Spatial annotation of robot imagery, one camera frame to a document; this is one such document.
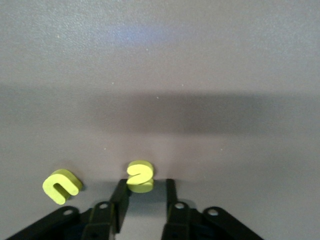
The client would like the yellow letter u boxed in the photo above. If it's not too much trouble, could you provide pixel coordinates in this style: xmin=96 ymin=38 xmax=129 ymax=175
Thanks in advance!
xmin=42 ymin=168 xmax=83 ymax=206

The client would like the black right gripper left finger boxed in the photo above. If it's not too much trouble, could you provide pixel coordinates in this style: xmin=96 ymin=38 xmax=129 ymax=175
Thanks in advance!
xmin=82 ymin=178 xmax=131 ymax=240

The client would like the yellow letter s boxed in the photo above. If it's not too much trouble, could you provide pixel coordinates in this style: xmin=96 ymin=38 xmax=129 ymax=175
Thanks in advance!
xmin=126 ymin=160 xmax=155 ymax=194

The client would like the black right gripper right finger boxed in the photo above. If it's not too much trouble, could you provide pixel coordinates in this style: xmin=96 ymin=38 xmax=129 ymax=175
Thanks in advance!
xmin=161 ymin=178 xmax=201 ymax=240

